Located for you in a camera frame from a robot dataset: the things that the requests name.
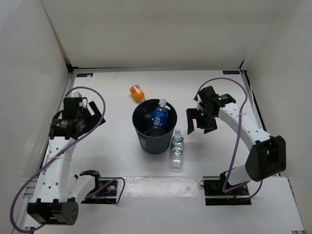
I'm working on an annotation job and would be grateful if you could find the blue label plastic bottle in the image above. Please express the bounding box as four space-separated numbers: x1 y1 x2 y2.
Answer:
152 99 168 128

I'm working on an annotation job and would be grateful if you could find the dark grey plastic bin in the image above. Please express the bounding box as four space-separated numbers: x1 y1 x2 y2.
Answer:
132 99 177 155

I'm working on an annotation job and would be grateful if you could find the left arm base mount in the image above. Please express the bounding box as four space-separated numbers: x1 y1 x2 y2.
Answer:
81 180 118 204

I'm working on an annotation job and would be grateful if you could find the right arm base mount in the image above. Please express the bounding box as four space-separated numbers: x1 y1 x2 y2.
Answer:
199 176 252 206

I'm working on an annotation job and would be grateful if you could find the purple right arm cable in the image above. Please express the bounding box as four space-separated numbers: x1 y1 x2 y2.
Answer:
195 77 264 203

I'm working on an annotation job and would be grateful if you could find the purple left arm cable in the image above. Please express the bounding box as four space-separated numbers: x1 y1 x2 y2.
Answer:
9 86 126 232

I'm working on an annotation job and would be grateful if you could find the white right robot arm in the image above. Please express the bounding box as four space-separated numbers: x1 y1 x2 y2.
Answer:
186 86 286 195

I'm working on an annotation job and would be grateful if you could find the aluminium frame rail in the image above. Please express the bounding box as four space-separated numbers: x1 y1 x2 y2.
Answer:
9 59 74 234

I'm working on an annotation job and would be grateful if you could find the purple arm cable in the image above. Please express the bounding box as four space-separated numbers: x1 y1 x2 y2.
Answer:
195 77 264 203
9 86 126 232

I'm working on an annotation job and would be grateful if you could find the clear green label bottle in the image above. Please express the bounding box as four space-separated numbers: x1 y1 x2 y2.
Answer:
169 128 184 171

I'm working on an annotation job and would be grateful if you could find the orange plastic bottle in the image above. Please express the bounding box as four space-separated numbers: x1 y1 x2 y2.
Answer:
130 84 146 103

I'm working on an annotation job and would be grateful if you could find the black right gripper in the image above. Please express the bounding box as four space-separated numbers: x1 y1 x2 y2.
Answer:
186 108 217 135

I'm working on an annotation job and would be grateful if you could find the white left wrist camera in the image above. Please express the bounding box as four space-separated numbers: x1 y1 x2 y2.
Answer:
70 92 82 98

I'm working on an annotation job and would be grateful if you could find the blue corner sticker right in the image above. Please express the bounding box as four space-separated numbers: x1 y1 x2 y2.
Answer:
222 70 240 75

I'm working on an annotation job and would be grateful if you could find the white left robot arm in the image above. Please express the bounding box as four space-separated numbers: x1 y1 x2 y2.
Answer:
27 97 105 226

